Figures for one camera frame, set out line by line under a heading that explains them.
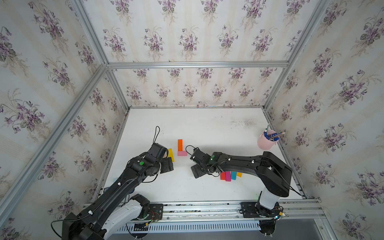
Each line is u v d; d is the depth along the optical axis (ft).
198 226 2.30
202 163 2.17
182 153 3.16
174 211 2.45
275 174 1.56
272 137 2.99
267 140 2.91
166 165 2.26
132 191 2.61
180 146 3.16
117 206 1.51
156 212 2.39
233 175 2.74
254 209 2.39
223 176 2.79
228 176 2.74
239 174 2.71
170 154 3.12
